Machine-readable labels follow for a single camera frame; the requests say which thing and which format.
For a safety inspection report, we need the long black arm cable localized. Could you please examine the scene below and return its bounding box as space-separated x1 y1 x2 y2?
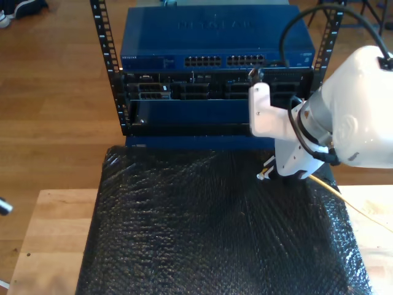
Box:
248 4 393 81

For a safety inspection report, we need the black bubble wrap mat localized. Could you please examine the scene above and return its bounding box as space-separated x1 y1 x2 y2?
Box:
75 144 374 295

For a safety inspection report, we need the blue network switch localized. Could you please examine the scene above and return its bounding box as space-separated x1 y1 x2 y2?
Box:
120 6 316 72

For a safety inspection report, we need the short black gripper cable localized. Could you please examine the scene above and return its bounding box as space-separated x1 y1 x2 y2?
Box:
287 95 341 167

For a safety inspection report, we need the yellow network cable clear plug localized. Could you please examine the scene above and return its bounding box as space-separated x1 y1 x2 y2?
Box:
256 159 393 234

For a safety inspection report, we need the white shoe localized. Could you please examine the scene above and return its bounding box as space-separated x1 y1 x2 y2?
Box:
0 10 12 30

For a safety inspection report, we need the black perforated rack post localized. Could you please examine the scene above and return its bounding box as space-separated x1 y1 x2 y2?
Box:
89 0 130 136
306 0 348 93

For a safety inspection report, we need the dark sneaker white sole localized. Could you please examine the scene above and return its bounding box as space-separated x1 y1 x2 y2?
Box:
12 0 50 20

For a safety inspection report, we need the black rack server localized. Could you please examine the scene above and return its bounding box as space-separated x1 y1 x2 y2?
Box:
122 71 314 101

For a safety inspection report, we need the blue rack base panel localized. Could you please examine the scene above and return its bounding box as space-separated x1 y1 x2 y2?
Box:
124 135 277 151

